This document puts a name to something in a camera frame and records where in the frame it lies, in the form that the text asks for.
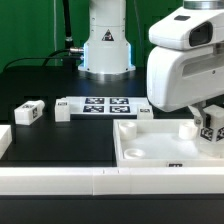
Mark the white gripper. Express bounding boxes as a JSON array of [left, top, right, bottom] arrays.
[[147, 46, 224, 127]]

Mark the white square tabletop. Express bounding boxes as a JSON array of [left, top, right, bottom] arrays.
[[113, 119, 224, 168]]

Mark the white U-shaped obstacle fence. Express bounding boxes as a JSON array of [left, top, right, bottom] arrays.
[[0, 124, 224, 196]]

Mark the white marker base plate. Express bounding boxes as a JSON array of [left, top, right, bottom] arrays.
[[67, 96, 148, 115]]

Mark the black hose with metal fitting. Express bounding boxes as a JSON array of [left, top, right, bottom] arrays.
[[62, 0, 85, 56]]

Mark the black cable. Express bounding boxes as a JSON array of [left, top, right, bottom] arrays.
[[2, 49, 84, 73]]

